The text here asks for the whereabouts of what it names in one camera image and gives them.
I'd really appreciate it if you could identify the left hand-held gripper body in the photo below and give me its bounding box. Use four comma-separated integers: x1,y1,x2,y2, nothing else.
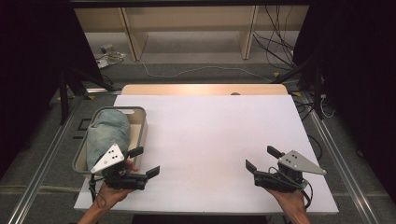
90,143,148,191

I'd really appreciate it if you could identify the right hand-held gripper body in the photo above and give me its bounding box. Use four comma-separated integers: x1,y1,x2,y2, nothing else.
253,149,328,194

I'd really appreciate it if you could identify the light blue denim garment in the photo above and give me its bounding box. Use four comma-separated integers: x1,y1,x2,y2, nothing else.
85,108,132,172

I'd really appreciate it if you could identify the grey plastic basket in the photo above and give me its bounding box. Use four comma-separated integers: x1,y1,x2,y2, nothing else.
71,105,149,175

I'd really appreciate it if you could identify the person's right hand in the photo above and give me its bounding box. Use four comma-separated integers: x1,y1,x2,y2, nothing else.
264,187,308,216

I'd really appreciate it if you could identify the person's left hand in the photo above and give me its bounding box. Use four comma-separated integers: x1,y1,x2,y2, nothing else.
95,160,140,210

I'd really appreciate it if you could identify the white table cover board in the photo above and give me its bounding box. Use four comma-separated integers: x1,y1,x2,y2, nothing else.
73,94,340,217

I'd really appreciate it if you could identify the black metal stand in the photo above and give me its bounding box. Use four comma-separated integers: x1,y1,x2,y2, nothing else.
57,65,117,126
272,53,325,121

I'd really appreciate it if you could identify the white power strip with plugs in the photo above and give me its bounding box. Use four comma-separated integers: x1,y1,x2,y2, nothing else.
94,44,127,70

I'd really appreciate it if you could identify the black curtain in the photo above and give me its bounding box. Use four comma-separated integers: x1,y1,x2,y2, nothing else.
0,0,105,180
292,0,396,204

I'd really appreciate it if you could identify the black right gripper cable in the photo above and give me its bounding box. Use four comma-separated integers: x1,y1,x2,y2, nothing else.
301,178,315,210

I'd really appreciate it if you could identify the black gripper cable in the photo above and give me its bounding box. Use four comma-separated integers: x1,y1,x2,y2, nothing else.
301,178,315,210
88,173,107,210

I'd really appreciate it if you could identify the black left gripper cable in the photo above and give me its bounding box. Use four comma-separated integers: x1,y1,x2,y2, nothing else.
88,173,107,210

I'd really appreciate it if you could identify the black floor cable loop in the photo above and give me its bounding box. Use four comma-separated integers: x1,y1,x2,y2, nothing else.
307,133,324,162

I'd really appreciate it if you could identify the aluminium floor rail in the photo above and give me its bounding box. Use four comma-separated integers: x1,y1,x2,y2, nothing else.
7,92,86,224
299,91,381,224

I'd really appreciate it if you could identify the white floor cable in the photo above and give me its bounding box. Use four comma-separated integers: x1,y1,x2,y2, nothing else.
139,60,276,84

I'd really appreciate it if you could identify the bundle of black cables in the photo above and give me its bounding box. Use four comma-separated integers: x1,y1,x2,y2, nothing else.
251,5,297,72

